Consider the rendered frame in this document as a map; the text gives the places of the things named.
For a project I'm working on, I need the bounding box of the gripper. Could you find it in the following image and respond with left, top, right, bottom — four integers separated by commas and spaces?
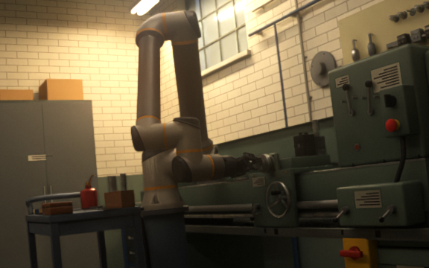
223, 151, 262, 178

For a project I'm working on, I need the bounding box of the grey cross-slide dial collar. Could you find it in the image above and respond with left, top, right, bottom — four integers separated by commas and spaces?
260, 153, 281, 173

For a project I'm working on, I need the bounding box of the grey saddle handwheel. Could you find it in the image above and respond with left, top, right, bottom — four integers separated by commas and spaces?
265, 180, 292, 219

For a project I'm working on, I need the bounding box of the green lathe body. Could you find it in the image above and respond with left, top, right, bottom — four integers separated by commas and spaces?
179, 43, 429, 268

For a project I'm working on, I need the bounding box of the brown wooden block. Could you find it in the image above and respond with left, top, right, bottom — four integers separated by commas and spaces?
104, 189, 136, 210

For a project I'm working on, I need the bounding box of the brown wooden rack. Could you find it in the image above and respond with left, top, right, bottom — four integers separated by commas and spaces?
41, 200, 74, 217

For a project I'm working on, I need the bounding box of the blue pipe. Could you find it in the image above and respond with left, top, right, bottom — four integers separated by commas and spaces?
247, 0, 324, 128

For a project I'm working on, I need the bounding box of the grey pipe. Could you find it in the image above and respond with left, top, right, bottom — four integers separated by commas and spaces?
295, 0, 315, 124

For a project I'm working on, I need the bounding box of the grey gearbox lever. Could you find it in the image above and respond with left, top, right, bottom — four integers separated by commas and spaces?
378, 205, 397, 223
334, 208, 351, 223

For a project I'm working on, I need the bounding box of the black headstock lever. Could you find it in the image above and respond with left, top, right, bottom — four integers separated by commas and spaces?
341, 83, 355, 117
364, 80, 375, 116

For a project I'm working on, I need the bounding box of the grey round faceplate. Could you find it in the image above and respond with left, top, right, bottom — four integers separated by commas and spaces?
309, 51, 338, 88

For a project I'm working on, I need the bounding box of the window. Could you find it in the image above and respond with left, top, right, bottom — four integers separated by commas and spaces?
197, 0, 252, 77

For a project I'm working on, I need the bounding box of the red stop button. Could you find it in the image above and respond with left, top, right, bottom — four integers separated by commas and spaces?
384, 118, 401, 133

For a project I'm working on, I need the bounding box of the grey hanging tool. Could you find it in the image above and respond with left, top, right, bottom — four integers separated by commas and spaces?
350, 39, 361, 63
366, 33, 378, 57

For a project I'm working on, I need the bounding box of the red oil can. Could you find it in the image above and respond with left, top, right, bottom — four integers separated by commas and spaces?
80, 174, 99, 211

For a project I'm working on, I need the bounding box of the blue trolley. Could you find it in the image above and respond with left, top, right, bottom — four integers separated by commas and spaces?
25, 191, 144, 268

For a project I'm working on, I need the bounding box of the cream tool board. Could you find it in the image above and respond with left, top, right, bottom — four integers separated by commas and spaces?
337, 0, 429, 66

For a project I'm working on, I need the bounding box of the ceiling light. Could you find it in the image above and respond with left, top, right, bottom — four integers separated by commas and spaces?
130, 0, 161, 17

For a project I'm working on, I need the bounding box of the tall cardboard box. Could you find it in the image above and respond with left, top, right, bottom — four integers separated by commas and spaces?
38, 78, 85, 101

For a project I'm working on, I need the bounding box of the grey metal cabinet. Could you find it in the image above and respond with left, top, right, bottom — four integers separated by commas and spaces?
0, 99, 101, 268

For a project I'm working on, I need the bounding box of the flat cardboard box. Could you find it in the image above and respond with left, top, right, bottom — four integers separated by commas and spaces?
0, 89, 35, 102

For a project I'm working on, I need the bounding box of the black tool post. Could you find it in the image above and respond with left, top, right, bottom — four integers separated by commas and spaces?
293, 132, 328, 158

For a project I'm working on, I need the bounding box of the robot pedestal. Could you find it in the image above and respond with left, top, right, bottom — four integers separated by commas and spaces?
141, 205, 190, 268

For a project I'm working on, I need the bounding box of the red switch handle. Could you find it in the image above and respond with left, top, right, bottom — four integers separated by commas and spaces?
339, 246, 364, 261

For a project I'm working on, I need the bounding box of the yellow switch box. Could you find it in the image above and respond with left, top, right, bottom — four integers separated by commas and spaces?
342, 237, 379, 268

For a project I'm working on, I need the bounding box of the black cable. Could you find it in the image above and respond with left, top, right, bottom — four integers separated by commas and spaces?
393, 135, 407, 183

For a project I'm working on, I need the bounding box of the black rotary switch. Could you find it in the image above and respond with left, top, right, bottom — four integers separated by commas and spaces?
383, 93, 398, 109

